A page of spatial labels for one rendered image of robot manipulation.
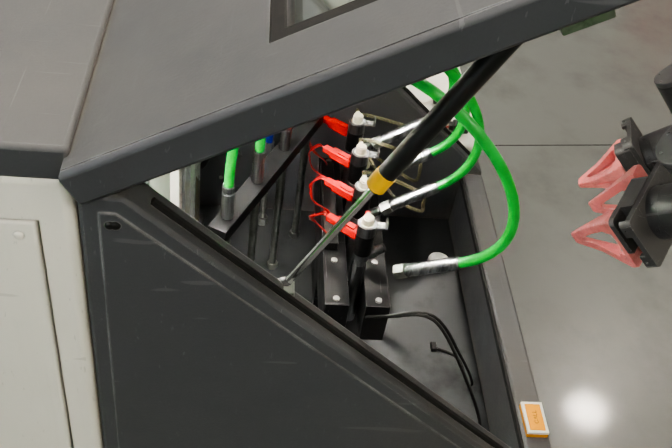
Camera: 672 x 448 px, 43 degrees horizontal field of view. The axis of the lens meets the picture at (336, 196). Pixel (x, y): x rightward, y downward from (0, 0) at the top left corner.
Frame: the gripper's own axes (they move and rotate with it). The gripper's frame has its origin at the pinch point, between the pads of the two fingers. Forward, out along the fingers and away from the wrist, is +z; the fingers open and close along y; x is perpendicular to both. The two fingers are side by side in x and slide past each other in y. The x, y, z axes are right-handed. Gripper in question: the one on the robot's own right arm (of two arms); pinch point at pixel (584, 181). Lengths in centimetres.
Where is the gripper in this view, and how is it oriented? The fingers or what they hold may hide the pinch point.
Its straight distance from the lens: 123.7
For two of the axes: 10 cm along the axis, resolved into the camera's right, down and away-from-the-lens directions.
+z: -7.7, 3.5, 5.3
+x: -2.3, 6.3, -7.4
